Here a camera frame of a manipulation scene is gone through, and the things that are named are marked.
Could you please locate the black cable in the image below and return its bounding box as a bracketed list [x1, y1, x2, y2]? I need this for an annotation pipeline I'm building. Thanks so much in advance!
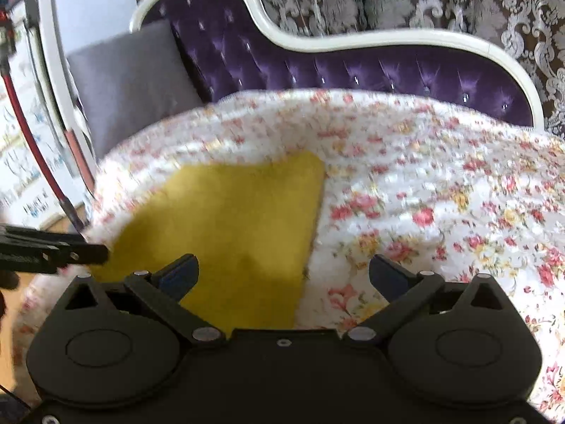
[0, 382, 34, 411]

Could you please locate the white curved frame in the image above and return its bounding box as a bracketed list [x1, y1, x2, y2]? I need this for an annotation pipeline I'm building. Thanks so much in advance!
[36, 0, 99, 186]

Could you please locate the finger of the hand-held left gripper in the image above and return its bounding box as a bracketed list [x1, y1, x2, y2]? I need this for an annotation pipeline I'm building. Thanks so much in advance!
[0, 224, 109, 275]

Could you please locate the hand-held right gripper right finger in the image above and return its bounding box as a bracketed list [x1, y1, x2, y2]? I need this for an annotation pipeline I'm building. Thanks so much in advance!
[342, 254, 504, 348]

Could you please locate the grey pillow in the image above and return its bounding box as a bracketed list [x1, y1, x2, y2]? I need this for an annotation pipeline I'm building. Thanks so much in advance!
[66, 20, 206, 160]

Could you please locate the purple tufted sofa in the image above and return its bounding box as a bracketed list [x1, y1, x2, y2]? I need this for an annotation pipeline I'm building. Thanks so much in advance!
[130, 0, 546, 130]

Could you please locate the yellow fleece garment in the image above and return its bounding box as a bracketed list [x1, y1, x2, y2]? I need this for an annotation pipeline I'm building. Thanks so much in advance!
[90, 150, 327, 334]

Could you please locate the floral blanket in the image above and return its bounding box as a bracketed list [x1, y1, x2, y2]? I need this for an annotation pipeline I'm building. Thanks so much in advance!
[9, 88, 565, 422]

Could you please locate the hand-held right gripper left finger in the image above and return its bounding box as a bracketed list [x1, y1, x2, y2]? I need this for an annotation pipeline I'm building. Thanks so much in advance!
[64, 254, 228, 348]

